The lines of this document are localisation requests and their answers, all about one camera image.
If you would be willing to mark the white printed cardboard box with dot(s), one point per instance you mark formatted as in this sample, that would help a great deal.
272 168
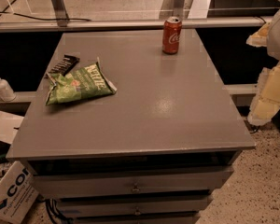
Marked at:
16 194

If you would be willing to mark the green jalapeno chip bag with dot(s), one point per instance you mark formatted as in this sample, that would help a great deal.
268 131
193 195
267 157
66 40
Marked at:
85 83

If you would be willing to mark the white pump sanitizer bottle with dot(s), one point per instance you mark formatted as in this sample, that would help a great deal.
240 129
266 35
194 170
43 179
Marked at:
6 92

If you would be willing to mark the top grey drawer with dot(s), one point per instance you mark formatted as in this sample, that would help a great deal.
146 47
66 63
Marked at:
138 182

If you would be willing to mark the grey metal rail frame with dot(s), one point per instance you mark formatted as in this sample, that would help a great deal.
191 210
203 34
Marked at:
94 15

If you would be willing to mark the grey drawer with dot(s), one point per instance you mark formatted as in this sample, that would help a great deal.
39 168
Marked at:
138 182
135 207
161 218

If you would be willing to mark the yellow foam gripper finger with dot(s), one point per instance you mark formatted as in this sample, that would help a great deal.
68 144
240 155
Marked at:
266 102
259 38

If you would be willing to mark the open brown cardboard box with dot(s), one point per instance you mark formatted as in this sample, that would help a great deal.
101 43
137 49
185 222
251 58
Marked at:
9 125

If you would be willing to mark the grey drawer cabinet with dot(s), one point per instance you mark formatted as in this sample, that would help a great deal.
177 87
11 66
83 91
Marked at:
169 112

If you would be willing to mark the orange coke can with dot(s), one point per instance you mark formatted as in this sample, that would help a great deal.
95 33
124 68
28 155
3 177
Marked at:
171 33

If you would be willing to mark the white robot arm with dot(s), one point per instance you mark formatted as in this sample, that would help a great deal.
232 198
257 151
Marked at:
273 38

